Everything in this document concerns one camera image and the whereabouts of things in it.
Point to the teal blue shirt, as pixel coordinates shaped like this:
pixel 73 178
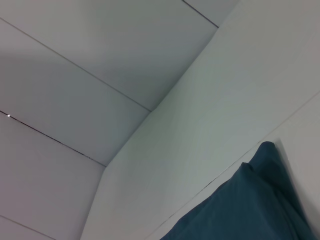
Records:
pixel 250 200

